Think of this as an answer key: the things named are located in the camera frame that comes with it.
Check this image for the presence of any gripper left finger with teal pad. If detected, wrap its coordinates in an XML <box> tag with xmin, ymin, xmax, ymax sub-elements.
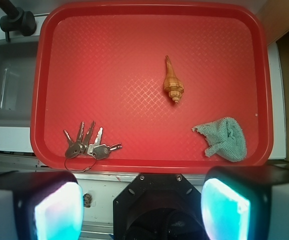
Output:
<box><xmin>0</xmin><ymin>171</ymin><xmax>84</xmax><ymax>240</ymax></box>

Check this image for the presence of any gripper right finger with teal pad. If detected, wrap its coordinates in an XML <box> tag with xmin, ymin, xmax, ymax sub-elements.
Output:
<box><xmin>201</xmin><ymin>165</ymin><xmax>289</xmax><ymax>240</ymax></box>

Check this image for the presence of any silver key bunch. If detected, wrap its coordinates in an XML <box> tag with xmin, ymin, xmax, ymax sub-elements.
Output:
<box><xmin>63</xmin><ymin>120</ymin><xmax>123</xmax><ymax>173</ymax></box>

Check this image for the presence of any teal crumpled cloth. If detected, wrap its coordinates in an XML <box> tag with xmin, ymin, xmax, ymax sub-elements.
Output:
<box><xmin>191</xmin><ymin>117</ymin><xmax>247</xmax><ymax>163</ymax></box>

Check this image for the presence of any grey sink basin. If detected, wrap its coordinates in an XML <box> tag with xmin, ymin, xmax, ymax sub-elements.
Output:
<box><xmin>0</xmin><ymin>36</ymin><xmax>39</xmax><ymax>127</ymax></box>

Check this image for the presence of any red plastic tray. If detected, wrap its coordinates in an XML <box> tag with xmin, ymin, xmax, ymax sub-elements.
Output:
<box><xmin>30</xmin><ymin>0</ymin><xmax>274</xmax><ymax>174</ymax></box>

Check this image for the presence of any dark grey faucet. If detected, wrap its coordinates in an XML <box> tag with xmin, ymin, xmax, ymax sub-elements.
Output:
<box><xmin>0</xmin><ymin>0</ymin><xmax>37</xmax><ymax>43</ymax></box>

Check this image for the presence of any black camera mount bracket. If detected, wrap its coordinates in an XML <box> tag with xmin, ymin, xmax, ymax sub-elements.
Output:
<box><xmin>113</xmin><ymin>173</ymin><xmax>208</xmax><ymax>240</ymax></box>

